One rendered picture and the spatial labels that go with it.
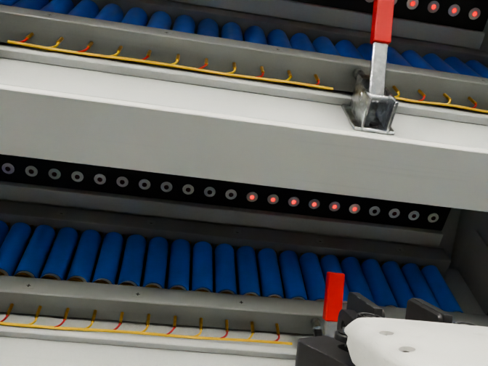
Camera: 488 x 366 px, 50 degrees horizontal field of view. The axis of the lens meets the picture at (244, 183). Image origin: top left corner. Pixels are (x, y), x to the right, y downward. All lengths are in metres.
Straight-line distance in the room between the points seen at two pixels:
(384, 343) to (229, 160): 0.18
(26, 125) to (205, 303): 0.19
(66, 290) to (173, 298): 0.08
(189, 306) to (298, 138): 0.16
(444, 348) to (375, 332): 0.03
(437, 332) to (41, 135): 0.25
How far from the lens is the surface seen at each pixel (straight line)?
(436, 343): 0.20
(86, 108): 0.34
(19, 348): 0.43
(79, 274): 0.45
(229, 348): 0.42
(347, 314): 0.29
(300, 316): 0.44
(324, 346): 0.23
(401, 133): 0.37
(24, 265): 0.46
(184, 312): 0.43
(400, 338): 0.20
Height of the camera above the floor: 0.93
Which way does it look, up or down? 10 degrees down
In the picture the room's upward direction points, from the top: 8 degrees clockwise
